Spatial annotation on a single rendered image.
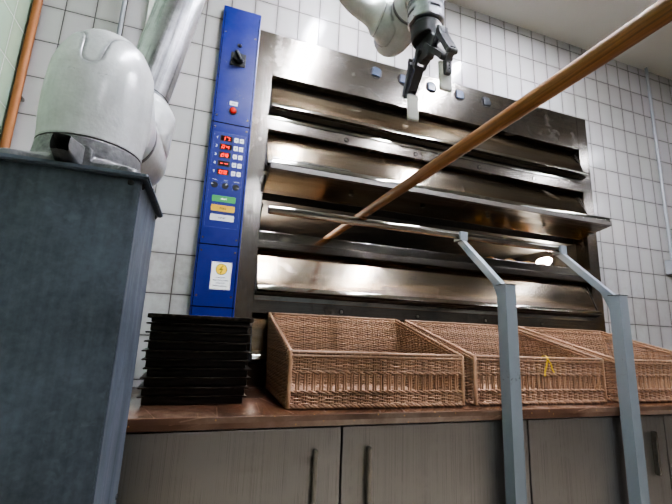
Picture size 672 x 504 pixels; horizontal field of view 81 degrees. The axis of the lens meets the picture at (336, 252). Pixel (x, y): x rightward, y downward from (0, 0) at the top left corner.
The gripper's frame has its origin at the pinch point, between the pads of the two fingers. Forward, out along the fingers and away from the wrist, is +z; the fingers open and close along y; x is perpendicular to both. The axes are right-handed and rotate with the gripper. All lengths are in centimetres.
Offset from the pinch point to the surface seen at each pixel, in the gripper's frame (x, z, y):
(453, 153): 2.6, 14.8, 5.3
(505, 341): 40, 56, -23
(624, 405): 88, 77, -22
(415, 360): 15, 62, -33
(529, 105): 2.4, 15.0, 26.3
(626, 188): 192, -32, -79
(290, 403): -22, 73, -34
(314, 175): -7, -6, -69
